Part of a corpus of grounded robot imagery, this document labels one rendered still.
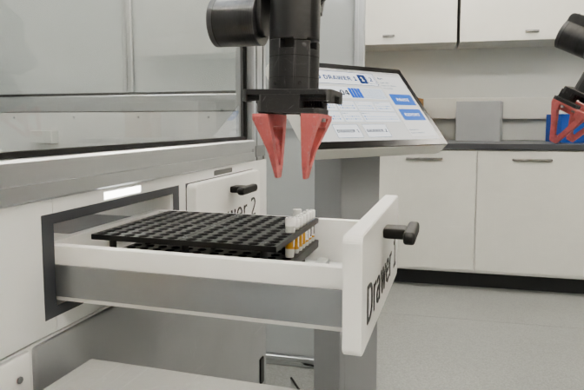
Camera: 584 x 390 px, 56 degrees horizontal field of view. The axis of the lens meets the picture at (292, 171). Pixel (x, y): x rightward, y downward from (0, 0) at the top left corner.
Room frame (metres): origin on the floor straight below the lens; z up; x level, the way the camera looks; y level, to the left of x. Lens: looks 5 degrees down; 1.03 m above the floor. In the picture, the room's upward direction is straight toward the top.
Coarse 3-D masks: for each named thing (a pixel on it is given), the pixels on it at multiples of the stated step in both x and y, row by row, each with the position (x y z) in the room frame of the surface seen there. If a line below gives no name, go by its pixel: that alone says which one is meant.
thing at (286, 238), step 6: (312, 222) 0.69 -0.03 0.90; (300, 228) 0.65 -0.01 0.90; (306, 228) 0.66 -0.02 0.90; (282, 234) 0.62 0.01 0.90; (288, 234) 0.62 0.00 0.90; (294, 234) 0.61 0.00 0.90; (300, 234) 0.64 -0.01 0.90; (270, 240) 0.58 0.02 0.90; (276, 240) 0.59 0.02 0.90; (282, 240) 0.58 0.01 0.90; (288, 240) 0.59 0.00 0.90; (264, 246) 0.55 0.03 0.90; (270, 246) 0.55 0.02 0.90; (276, 246) 0.55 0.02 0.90; (282, 246) 0.57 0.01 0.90
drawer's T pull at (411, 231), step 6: (414, 222) 0.62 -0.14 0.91; (384, 228) 0.59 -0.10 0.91; (390, 228) 0.59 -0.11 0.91; (396, 228) 0.59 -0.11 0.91; (402, 228) 0.59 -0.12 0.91; (408, 228) 0.58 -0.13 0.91; (414, 228) 0.59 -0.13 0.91; (384, 234) 0.59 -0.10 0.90; (390, 234) 0.59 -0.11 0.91; (396, 234) 0.59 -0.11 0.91; (402, 234) 0.59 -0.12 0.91; (408, 234) 0.56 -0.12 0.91; (414, 234) 0.56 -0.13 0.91; (408, 240) 0.56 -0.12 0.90; (414, 240) 0.56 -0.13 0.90
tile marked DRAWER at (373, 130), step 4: (364, 124) 1.51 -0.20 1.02; (368, 124) 1.52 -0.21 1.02; (372, 124) 1.53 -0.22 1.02; (376, 124) 1.54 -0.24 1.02; (380, 124) 1.55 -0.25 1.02; (384, 124) 1.56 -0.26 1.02; (364, 128) 1.50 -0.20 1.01; (368, 128) 1.51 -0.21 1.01; (372, 128) 1.52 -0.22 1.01; (376, 128) 1.53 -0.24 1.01; (380, 128) 1.54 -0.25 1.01; (384, 128) 1.55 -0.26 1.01; (368, 132) 1.50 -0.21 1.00; (372, 132) 1.51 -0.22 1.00; (376, 132) 1.52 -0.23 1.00; (380, 132) 1.52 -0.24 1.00; (384, 132) 1.54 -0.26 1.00; (388, 132) 1.55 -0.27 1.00; (368, 136) 1.48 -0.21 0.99; (372, 136) 1.49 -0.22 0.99; (376, 136) 1.50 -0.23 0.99; (380, 136) 1.51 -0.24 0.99; (384, 136) 1.52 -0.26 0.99; (388, 136) 1.53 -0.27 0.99; (392, 136) 1.54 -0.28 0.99
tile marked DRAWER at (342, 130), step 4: (332, 124) 1.44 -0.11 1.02; (336, 124) 1.45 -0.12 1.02; (340, 124) 1.46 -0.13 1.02; (344, 124) 1.47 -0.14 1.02; (348, 124) 1.48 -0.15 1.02; (352, 124) 1.48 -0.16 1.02; (356, 124) 1.49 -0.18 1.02; (336, 128) 1.44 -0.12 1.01; (340, 128) 1.45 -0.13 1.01; (344, 128) 1.46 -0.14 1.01; (348, 128) 1.47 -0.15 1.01; (352, 128) 1.47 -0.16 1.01; (356, 128) 1.48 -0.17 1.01; (336, 132) 1.43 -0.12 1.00; (340, 132) 1.43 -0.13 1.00; (344, 132) 1.44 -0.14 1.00; (348, 132) 1.45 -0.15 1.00; (352, 132) 1.46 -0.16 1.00; (356, 132) 1.47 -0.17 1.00; (360, 132) 1.48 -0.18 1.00; (340, 136) 1.42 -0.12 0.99; (344, 136) 1.43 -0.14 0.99; (348, 136) 1.44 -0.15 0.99; (352, 136) 1.45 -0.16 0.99; (356, 136) 1.46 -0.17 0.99; (360, 136) 1.46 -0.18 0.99; (364, 136) 1.47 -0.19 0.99
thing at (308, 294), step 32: (320, 224) 0.75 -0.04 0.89; (352, 224) 0.73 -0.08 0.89; (64, 256) 0.58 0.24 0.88; (96, 256) 0.57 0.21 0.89; (128, 256) 0.56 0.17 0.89; (160, 256) 0.55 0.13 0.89; (192, 256) 0.54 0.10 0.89; (224, 256) 0.53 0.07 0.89; (320, 256) 0.75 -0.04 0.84; (64, 288) 0.58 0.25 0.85; (96, 288) 0.57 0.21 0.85; (128, 288) 0.56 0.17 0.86; (160, 288) 0.54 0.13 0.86; (192, 288) 0.53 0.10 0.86; (224, 288) 0.52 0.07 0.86; (256, 288) 0.51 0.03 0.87; (288, 288) 0.50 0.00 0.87; (320, 288) 0.50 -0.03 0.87; (256, 320) 0.52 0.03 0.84; (288, 320) 0.50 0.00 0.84; (320, 320) 0.50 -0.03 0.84
